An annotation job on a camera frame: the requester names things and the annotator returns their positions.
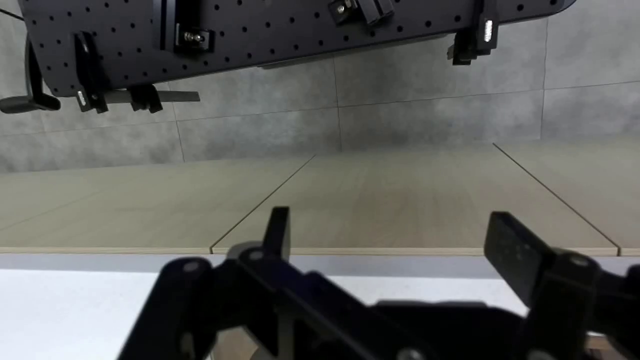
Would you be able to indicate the black perforated mounting board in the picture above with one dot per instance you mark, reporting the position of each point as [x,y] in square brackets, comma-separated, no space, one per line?
[120,51]

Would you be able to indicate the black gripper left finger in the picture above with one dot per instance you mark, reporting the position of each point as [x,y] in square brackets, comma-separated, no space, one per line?
[274,243]

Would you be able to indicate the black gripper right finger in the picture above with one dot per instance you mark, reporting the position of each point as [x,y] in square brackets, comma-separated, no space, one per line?
[530,266]

